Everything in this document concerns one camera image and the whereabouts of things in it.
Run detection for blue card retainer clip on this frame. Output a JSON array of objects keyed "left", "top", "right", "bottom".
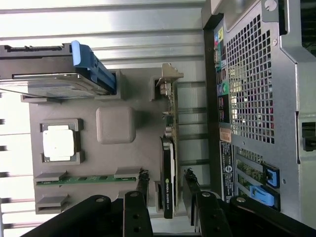
[
  {"left": 249, "top": 185, "right": 280, "bottom": 211},
  {"left": 262, "top": 165, "right": 280, "bottom": 190}
]

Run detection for silver CPU chip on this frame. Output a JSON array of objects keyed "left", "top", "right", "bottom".
[{"left": 42, "top": 124, "right": 77, "bottom": 163}]

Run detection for grey plastic parts rack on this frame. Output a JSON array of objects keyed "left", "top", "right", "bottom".
[{"left": 21, "top": 68, "right": 205, "bottom": 233}]

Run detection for hard disk blue caddy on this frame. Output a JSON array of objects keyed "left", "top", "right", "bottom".
[{"left": 0, "top": 40, "right": 117, "bottom": 100}]

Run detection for green RAM stick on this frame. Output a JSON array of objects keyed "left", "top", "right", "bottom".
[{"left": 36, "top": 175, "right": 138, "bottom": 186}]

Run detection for grey open PC case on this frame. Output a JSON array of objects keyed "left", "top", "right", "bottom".
[{"left": 201, "top": 0, "right": 316, "bottom": 224}]

